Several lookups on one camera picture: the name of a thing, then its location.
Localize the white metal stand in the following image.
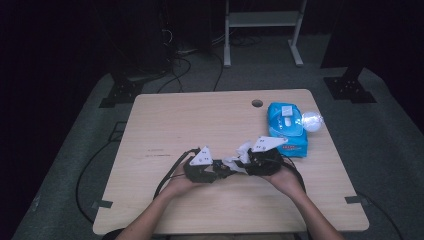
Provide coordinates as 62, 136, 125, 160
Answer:
223, 0, 308, 69

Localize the black floor cable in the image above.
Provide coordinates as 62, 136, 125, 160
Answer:
156, 56, 193, 94
355, 190, 405, 240
75, 121, 125, 224
212, 49, 225, 93

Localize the left hand-held gripper cable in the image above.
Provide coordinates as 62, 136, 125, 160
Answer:
153, 148, 201, 200

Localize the black stand base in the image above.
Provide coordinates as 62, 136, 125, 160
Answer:
323, 66, 378, 105
98, 78, 145, 109

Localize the right hand-held gripper cable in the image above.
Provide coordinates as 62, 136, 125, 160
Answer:
281, 154, 308, 194

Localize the white wet wipe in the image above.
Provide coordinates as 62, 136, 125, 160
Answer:
222, 140, 255, 174

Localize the person's right hand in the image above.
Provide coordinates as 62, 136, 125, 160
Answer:
266, 164, 304, 198

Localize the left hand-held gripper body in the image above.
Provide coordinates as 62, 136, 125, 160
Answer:
183, 145, 218, 184

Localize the blue wet wipes pack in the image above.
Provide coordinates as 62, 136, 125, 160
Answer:
266, 101, 325, 159

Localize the hand-held gripper cable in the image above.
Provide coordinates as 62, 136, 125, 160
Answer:
281, 154, 308, 194
153, 148, 201, 200

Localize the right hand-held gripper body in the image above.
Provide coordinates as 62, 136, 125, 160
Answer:
245, 135, 289, 177

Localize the black tape strip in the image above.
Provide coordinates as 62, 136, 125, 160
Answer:
344, 195, 370, 205
91, 199, 114, 210

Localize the person's left hand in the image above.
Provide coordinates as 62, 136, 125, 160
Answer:
163, 164, 208, 198

